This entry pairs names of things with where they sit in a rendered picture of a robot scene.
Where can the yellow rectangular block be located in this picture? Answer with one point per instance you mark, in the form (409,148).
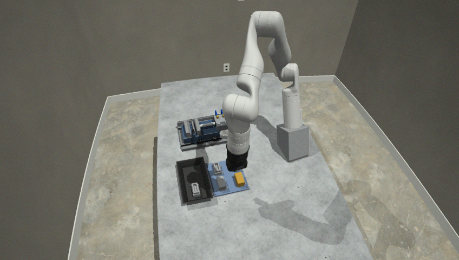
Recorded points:
(239,179)

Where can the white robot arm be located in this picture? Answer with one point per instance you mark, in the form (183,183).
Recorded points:
(239,110)

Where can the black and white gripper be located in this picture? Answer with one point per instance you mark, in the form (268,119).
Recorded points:
(236,153)

